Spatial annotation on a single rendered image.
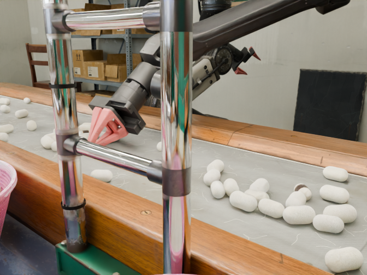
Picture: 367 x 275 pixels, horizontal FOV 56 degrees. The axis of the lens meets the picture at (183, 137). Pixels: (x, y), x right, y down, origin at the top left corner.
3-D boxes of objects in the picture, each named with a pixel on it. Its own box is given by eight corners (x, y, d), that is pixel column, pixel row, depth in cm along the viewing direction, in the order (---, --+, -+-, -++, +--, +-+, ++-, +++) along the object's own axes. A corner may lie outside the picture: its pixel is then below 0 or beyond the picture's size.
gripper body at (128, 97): (124, 108, 59) (147, 79, 63) (88, 101, 66) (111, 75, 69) (141, 132, 64) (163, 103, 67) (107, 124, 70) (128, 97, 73)
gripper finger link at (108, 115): (84, 141, 58) (117, 101, 62) (61, 133, 62) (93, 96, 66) (106, 164, 62) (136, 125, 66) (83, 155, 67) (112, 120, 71)
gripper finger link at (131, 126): (93, 144, 56) (126, 102, 60) (69, 136, 61) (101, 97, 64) (115, 167, 61) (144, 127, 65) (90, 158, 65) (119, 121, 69)
